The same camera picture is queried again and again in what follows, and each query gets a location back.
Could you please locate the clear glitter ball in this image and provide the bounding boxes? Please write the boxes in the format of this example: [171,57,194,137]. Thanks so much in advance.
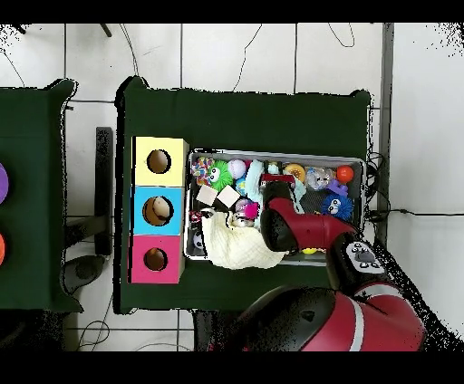
[305,166,334,191]

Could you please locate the plain orange ball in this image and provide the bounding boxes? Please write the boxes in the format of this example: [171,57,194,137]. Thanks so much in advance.
[335,165,355,185]

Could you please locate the cream muslin cloth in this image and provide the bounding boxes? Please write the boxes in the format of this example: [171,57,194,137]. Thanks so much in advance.
[200,210,289,271]

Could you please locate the light blue muslin cloth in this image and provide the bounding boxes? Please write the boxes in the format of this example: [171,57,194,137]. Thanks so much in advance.
[244,158,307,229]

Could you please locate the purple round object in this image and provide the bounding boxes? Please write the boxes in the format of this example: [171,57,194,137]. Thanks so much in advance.
[0,162,9,206]

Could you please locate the black power cable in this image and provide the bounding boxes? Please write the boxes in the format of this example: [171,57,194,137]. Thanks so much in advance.
[364,207,464,223]

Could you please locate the black upright panel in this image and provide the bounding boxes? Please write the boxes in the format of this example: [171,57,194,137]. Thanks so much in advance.
[94,126,114,256]

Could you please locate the grey round base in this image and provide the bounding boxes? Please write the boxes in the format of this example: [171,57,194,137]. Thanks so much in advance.
[63,254,108,295]

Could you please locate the green fuzzy googly-eyed toy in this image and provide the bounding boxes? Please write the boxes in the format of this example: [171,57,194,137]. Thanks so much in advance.
[208,160,235,192]

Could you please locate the wooden box with three holes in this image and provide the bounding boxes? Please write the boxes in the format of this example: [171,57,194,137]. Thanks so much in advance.
[128,135,190,284]

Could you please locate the plain wooden cube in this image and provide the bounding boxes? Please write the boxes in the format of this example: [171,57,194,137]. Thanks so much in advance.
[195,184,219,206]

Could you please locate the toy hamburger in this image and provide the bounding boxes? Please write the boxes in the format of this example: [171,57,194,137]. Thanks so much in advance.
[283,162,307,184]

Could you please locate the shallow metal mesh bin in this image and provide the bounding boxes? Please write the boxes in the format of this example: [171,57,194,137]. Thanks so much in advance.
[182,148,366,269]

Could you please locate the blue fuzzy googly-eyed toy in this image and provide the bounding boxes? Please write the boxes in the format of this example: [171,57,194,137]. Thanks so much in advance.
[320,193,354,222]

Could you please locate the white toy baseball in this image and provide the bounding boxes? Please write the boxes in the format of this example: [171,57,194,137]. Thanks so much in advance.
[227,158,247,180]

